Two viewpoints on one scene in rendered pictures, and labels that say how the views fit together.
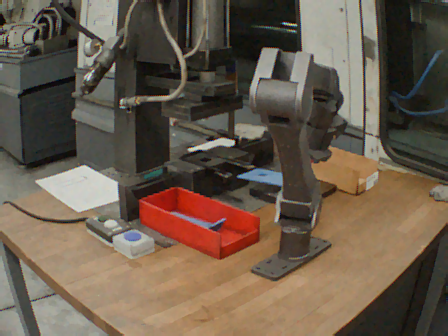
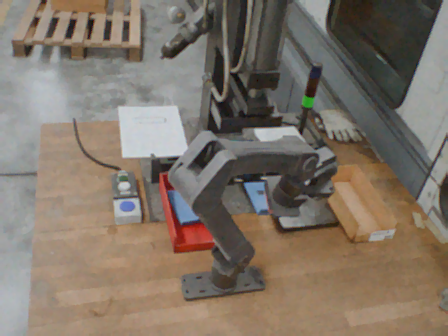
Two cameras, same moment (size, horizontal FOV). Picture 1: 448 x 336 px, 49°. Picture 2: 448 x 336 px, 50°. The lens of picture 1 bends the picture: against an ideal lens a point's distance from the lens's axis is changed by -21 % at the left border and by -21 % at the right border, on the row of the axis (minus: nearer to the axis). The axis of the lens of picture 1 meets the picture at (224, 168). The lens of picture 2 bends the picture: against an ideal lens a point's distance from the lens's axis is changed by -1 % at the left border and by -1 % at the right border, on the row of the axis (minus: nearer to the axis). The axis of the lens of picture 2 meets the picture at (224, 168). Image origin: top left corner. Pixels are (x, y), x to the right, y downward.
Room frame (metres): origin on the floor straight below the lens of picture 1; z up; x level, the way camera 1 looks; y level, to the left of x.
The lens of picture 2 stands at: (0.39, -0.45, 1.83)
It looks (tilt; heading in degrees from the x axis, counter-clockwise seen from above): 38 degrees down; 27
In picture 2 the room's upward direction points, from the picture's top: 8 degrees clockwise
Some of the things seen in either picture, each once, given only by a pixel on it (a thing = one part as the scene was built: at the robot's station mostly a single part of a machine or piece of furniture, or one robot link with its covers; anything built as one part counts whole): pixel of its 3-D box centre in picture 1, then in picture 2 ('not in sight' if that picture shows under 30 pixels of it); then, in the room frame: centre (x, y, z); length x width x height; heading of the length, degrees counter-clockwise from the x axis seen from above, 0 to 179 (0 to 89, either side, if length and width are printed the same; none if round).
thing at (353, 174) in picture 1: (334, 168); (355, 202); (1.53, -0.30, 0.93); 0.25 x 0.13 x 0.08; 47
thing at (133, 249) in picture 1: (134, 249); (127, 214); (1.10, 0.19, 0.90); 0.07 x 0.07 x 0.06; 47
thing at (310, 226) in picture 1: (297, 210); (230, 252); (1.08, -0.14, 1.00); 0.09 x 0.06 x 0.06; 64
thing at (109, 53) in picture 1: (105, 59); (191, 30); (1.56, 0.33, 1.25); 0.19 x 0.07 x 0.19; 137
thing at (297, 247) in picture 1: (295, 242); (224, 273); (1.07, -0.14, 0.94); 0.20 x 0.07 x 0.08; 137
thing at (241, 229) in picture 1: (196, 221); (188, 209); (1.20, 0.06, 0.93); 0.25 x 0.12 x 0.06; 47
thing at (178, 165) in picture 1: (207, 159); not in sight; (1.46, 0.04, 0.98); 0.20 x 0.10 x 0.01; 137
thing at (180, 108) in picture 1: (183, 63); (244, 68); (1.50, 0.10, 1.22); 0.26 x 0.18 x 0.30; 47
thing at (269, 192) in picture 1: (295, 190); (300, 207); (1.43, -0.18, 0.91); 0.17 x 0.16 x 0.02; 137
